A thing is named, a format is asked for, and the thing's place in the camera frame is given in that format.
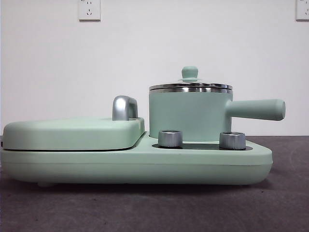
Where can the mint green grill cover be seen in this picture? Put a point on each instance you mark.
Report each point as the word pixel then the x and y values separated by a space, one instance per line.
pixel 72 133

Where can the mint green breakfast machine base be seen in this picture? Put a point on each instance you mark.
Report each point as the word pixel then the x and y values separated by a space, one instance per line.
pixel 96 166

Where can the glass lid with green knob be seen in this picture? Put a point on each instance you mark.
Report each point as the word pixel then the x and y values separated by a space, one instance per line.
pixel 190 72

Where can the white wall socket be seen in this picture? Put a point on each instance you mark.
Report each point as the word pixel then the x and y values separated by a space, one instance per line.
pixel 89 10
pixel 303 9

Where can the silver control knob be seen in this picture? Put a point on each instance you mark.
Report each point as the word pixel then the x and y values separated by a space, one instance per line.
pixel 232 140
pixel 170 139

